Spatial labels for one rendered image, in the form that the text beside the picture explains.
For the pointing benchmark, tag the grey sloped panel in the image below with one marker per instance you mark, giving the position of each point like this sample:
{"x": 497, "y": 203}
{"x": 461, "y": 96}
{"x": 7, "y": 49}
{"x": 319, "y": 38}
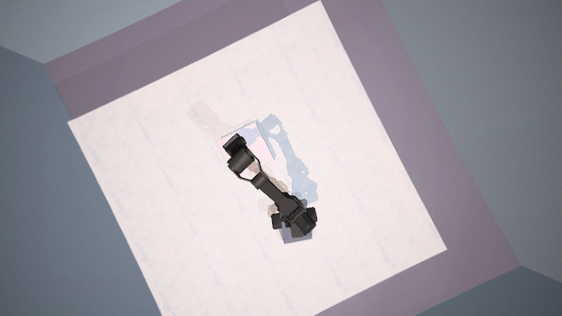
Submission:
{"x": 287, "y": 237}

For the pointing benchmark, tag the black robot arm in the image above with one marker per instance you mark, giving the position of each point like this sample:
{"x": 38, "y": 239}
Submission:
{"x": 289, "y": 206}

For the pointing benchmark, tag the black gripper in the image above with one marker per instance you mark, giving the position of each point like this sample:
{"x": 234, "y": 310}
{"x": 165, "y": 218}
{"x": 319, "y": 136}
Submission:
{"x": 277, "y": 220}

